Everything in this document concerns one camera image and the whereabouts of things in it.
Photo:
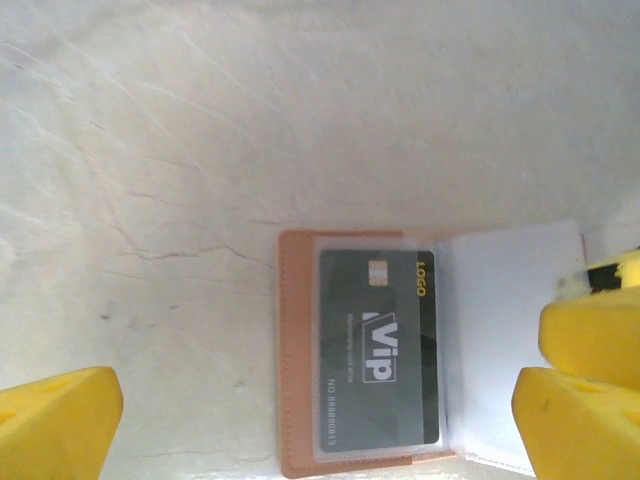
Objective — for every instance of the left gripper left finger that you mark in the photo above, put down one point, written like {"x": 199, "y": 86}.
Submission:
{"x": 50, "y": 435}

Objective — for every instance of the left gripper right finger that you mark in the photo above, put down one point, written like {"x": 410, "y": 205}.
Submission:
{"x": 585, "y": 435}

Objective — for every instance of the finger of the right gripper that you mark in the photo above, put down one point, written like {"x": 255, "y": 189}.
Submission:
{"x": 605, "y": 277}
{"x": 595, "y": 335}

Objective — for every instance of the pink leather card holder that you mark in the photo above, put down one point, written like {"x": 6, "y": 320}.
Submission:
{"x": 295, "y": 350}

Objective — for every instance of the black VIP card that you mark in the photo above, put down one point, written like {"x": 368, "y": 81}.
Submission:
{"x": 380, "y": 300}

